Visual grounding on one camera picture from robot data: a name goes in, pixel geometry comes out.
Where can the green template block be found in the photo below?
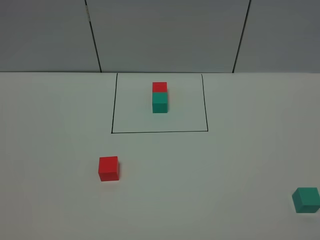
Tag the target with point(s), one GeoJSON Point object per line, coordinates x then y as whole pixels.
{"type": "Point", "coordinates": [160, 102]}

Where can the black outlined template sheet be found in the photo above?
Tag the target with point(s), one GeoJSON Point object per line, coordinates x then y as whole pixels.
{"type": "Point", "coordinates": [133, 103]}

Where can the red template block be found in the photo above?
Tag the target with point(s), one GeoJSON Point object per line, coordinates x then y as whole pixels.
{"type": "Point", "coordinates": [159, 87]}

